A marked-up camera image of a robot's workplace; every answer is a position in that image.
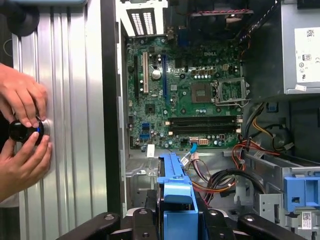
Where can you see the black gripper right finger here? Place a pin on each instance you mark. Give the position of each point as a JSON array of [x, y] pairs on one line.
[[212, 225]]

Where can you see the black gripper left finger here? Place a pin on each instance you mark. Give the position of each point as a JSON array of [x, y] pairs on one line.
[[146, 225]]

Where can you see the hard disk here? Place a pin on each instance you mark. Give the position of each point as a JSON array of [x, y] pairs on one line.
[[175, 190]]

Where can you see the person's right hand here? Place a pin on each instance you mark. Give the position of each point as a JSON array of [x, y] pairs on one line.
[[25, 167]]

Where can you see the person's left hand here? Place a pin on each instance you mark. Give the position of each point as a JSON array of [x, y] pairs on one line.
[[22, 95]]

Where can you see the grey metal drive cage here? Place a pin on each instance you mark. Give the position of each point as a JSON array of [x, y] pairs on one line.
[[275, 170]]

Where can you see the black RAM slot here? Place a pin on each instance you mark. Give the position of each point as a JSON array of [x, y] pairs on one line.
[[200, 132], [200, 123], [200, 128], [200, 118]]

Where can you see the blue plastic drive latch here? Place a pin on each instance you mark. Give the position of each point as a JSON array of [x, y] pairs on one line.
[[300, 190]]

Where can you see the green motherboard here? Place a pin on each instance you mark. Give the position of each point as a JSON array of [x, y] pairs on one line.
[[185, 110]]

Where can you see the black open PC case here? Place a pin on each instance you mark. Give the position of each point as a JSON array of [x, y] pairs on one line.
[[110, 100]]

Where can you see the CPU socket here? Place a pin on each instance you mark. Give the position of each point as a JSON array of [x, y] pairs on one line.
[[201, 92]]

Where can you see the black expansion slot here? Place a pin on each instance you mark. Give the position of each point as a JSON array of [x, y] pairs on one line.
[[136, 80]]

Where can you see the metal socket cover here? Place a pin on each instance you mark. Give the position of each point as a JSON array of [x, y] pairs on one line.
[[232, 80]]

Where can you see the white expansion slot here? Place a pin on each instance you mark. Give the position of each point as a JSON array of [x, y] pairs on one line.
[[145, 75]]

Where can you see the silver coin battery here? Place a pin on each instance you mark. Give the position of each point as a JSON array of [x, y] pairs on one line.
[[155, 75]]

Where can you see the blue expansion slot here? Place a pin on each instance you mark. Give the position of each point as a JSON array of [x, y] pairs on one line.
[[164, 75]]

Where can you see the grey power supply unit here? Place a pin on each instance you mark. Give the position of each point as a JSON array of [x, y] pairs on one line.
[[290, 50]]

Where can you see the black case fan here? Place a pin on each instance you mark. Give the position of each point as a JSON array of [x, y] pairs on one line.
[[212, 25]]

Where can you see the black round knob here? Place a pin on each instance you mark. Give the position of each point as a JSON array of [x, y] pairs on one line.
[[22, 21]]

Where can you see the grey metal slot bracket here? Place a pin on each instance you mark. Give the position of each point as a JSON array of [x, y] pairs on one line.
[[140, 22]]

